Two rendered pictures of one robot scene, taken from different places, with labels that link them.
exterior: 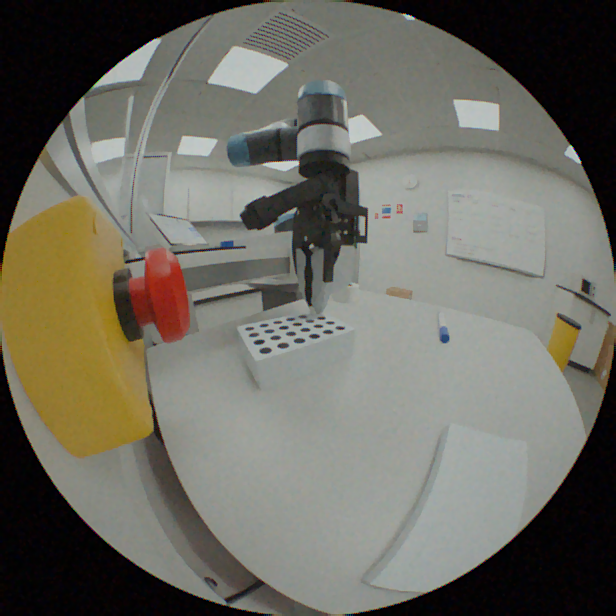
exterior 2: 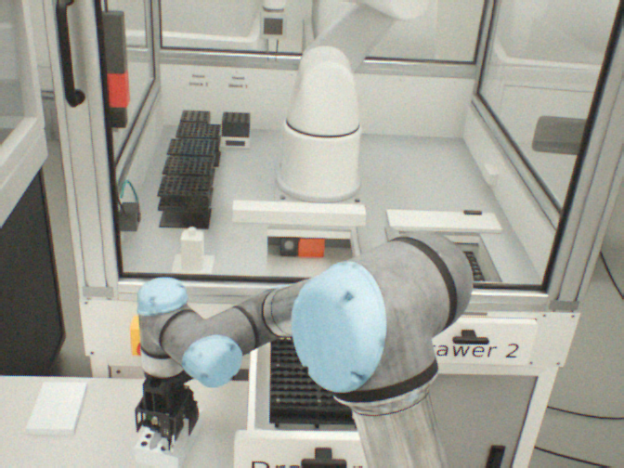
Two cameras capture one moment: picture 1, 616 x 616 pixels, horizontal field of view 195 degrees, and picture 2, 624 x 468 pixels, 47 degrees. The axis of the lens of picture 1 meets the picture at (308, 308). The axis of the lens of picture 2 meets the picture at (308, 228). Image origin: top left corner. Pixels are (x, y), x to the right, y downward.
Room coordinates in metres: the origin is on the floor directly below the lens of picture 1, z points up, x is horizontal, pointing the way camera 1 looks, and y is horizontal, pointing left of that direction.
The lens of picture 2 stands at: (1.03, -0.52, 1.81)
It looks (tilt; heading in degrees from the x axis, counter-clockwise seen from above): 30 degrees down; 134
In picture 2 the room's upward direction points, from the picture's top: 4 degrees clockwise
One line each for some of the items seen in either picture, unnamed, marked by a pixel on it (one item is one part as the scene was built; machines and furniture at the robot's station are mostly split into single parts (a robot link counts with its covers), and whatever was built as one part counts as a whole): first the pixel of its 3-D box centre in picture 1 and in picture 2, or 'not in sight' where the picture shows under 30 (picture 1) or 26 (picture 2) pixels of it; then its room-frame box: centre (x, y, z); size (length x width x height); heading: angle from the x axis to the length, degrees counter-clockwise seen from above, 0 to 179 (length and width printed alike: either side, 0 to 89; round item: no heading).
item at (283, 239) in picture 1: (260, 256); (321, 458); (0.48, 0.13, 0.87); 0.29 x 0.02 x 0.11; 48
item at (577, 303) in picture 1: (581, 320); not in sight; (0.27, -3.79, 0.61); 1.15 x 0.72 x 1.22; 44
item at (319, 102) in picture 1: (322, 113); (163, 317); (0.26, -0.02, 1.11); 0.09 x 0.08 x 0.11; 179
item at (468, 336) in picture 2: not in sight; (469, 336); (0.47, 0.56, 0.91); 0.07 x 0.04 x 0.01; 48
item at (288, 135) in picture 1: (311, 144); (211, 344); (0.35, -0.01, 1.11); 0.11 x 0.11 x 0.08; 89
